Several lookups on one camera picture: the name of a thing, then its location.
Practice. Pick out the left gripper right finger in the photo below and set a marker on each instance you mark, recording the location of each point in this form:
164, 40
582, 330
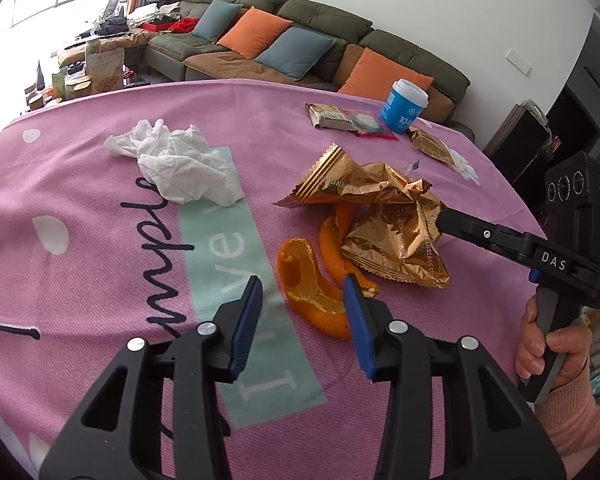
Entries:
489, 430

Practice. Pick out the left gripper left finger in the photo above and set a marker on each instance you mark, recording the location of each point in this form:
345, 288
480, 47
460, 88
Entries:
115, 432

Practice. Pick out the gold foil snack bag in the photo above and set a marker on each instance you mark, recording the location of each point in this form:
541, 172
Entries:
394, 232

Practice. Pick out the white tissue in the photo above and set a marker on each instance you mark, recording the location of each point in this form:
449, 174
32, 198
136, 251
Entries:
180, 163

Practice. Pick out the green clear candy wrapper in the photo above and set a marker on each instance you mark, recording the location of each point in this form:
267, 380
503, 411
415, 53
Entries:
411, 168

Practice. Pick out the person's right hand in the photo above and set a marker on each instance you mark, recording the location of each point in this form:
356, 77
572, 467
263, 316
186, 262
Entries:
573, 342

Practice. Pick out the brown flat sachet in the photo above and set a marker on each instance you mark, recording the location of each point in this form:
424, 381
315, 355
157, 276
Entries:
433, 147

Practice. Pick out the pink floral tablecloth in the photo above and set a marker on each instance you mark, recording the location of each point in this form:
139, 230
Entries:
91, 256

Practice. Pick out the blue paper coffee cup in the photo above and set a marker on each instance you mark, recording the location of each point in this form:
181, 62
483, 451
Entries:
404, 104

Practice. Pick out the red cookie packet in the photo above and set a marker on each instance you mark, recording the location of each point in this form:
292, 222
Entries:
369, 125

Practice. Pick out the orange pillow near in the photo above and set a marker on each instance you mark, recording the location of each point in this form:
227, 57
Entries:
373, 75

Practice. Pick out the orange pillow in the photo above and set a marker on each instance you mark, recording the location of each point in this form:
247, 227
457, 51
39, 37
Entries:
373, 75
253, 33

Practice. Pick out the cracker packet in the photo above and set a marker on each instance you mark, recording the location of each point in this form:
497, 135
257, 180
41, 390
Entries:
324, 116

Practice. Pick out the blue pillow near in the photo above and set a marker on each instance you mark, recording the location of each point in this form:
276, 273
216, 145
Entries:
295, 52

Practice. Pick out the blue pillow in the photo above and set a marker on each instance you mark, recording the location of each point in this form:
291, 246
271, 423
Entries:
295, 52
216, 19

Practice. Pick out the dark wine bottle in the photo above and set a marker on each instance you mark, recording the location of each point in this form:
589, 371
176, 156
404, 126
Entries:
40, 81

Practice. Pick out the kraft snack bag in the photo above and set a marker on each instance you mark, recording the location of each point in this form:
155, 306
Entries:
106, 70

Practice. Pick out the coffee table with jars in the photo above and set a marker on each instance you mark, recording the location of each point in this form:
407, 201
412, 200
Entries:
73, 83

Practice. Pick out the orange pillow far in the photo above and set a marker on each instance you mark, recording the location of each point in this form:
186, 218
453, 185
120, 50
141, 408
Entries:
253, 33

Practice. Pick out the green sectional sofa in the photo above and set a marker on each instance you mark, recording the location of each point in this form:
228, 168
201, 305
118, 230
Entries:
181, 56

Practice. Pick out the blue pillow far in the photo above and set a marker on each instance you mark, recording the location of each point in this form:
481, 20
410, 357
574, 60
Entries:
216, 19

